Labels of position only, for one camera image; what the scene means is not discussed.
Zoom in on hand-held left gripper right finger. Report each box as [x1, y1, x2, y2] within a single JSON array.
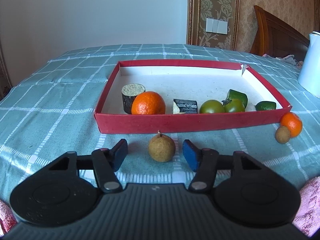
[[182, 139, 265, 193]]

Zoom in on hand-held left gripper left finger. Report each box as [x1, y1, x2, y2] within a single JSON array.
[[44, 139, 129, 193]]

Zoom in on large brown longan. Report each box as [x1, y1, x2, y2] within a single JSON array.
[[148, 130, 176, 162]]

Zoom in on red shallow cardboard box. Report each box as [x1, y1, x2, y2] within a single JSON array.
[[94, 59, 292, 134]]

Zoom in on dark wedge block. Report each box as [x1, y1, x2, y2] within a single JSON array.
[[173, 99, 198, 114]]

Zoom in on green tomato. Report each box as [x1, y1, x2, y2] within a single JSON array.
[[222, 98, 245, 113], [199, 100, 225, 114]]

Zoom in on large orange mandarin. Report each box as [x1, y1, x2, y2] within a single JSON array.
[[131, 91, 166, 115]]

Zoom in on dark green cucumber piece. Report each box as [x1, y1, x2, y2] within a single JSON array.
[[255, 101, 277, 111]]

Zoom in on small brown longan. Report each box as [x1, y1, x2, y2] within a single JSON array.
[[275, 126, 291, 144]]

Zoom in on small orange mandarin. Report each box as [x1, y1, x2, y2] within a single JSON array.
[[280, 112, 303, 138]]

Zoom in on light green cucumber piece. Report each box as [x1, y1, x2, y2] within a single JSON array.
[[226, 89, 248, 109]]

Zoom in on teal checked tablecloth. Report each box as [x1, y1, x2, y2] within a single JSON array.
[[0, 44, 320, 207]]

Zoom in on pink grey cloth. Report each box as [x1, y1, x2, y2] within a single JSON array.
[[262, 54, 304, 67]]

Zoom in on brown wooden headboard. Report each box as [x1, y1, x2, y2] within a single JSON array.
[[250, 5, 310, 58]]

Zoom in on white electric kettle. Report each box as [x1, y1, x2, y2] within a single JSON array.
[[297, 32, 320, 95]]

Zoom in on gold framed wallpaper panel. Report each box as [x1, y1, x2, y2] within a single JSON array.
[[186, 0, 240, 50]]

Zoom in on white wall switch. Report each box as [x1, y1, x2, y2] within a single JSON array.
[[206, 18, 228, 34]]

